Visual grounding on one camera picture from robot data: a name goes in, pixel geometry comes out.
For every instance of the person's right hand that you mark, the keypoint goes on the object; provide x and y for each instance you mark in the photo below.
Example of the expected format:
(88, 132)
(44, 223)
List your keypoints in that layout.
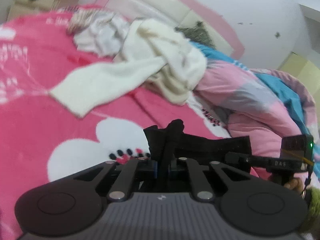
(296, 185)

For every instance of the pink patchwork quilt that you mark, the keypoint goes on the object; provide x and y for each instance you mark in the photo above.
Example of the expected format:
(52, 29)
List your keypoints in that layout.
(237, 87)

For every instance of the cream garment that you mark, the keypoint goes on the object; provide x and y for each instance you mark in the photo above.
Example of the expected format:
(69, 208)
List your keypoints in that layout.
(175, 90)

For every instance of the green floral pillow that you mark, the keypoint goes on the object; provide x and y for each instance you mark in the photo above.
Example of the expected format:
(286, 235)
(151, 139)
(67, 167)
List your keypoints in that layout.
(197, 33)

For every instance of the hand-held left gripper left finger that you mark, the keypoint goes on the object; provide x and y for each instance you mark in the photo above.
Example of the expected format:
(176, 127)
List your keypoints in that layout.
(156, 170)

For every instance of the white knit sweater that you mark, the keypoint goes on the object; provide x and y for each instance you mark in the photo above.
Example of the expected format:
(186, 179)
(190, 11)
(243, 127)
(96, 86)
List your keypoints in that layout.
(100, 80)

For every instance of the pink bed headboard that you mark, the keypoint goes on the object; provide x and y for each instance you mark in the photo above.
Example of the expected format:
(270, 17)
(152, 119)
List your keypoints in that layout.
(150, 2)

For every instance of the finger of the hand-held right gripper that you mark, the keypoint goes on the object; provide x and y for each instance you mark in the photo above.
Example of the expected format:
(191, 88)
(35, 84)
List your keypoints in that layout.
(237, 158)

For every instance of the white cloth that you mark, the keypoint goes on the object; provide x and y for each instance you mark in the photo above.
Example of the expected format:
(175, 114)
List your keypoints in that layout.
(100, 40)

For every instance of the cream nightstand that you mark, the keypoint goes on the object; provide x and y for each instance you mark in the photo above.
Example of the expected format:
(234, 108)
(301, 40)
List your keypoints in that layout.
(37, 0)

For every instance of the pink checked knit garment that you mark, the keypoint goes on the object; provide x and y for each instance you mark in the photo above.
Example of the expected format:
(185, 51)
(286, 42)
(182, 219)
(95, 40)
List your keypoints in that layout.
(80, 21)

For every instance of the pale yellow cabinet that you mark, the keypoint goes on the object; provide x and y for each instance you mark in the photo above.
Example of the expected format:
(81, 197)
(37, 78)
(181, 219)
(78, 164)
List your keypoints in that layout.
(302, 67)

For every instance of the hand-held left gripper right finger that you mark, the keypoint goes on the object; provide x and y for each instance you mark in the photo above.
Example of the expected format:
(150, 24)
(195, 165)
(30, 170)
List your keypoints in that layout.
(170, 171)

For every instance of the pink floral blanket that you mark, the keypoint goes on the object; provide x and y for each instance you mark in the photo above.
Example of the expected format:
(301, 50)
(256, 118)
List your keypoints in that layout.
(37, 130)

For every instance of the black printed t-shirt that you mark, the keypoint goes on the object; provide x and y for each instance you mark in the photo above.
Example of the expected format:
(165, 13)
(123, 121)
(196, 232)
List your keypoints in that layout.
(200, 145)

